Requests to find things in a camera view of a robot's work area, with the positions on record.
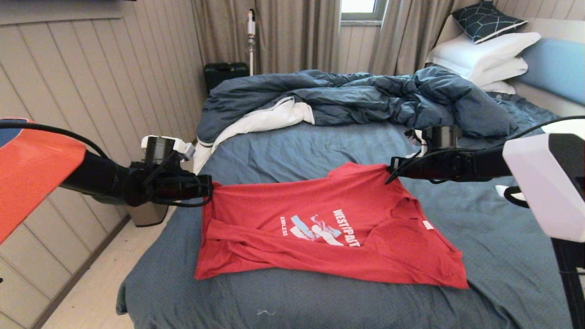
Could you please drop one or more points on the red printed t-shirt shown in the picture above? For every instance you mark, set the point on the red printed t-shirt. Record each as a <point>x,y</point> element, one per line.
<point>320,260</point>

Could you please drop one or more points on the beige trash bin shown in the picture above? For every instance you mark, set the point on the beige trash bin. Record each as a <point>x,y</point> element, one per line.
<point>148,215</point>

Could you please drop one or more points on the beige curtain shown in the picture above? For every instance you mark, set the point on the beige curtain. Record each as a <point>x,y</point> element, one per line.
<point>297,36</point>
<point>402,36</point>

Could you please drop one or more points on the dark green suitcase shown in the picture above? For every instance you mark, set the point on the dark green suitcase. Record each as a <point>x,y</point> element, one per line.
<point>224,75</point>

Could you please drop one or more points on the blue headboard cushion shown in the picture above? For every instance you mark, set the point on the blue headboard cushion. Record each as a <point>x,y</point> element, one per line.
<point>557,68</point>

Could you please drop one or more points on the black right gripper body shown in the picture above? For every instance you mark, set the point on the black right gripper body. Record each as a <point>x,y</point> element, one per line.
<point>438,167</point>

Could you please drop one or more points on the flat white remote control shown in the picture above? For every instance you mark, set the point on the flat white remote control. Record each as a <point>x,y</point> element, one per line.
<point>502,191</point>

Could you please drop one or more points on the small white thread scrap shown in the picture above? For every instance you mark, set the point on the small white thread scrap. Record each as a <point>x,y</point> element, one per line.
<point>261,313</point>

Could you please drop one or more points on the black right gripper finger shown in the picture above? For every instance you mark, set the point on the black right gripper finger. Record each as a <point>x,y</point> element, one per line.
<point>397,163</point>
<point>396,176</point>

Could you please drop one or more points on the dark geometric patterned cushion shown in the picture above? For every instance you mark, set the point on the dark geometric patterned cushion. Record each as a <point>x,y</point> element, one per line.
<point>484,20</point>

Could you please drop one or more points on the black wall screen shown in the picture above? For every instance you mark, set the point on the black wall screen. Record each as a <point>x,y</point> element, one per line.
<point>68,1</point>

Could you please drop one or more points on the white stick vacuum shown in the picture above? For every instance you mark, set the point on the white stick vacuum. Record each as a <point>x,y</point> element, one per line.
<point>251,27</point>

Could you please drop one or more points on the dark blue crumpled duvet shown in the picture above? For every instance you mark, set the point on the dark blue crumpled duvet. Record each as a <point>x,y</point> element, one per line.
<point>365,96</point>

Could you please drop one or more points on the large white pillow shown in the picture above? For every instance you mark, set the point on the large white pillow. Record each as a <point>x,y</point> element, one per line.
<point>475,52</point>

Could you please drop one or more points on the blue-grey bed sheet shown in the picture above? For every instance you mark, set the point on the blue-grey bed sheet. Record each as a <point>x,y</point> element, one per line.
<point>320,146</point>

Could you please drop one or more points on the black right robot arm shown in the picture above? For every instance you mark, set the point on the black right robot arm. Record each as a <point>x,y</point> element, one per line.
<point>548,183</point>

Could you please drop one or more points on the window with grey frame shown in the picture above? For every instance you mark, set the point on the window with grey frame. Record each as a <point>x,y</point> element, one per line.
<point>358,5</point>

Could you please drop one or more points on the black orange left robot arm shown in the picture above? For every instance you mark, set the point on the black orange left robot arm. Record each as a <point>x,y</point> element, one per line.
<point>36,173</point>

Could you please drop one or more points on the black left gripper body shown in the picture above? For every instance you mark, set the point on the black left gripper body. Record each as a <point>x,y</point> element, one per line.
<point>183,187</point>

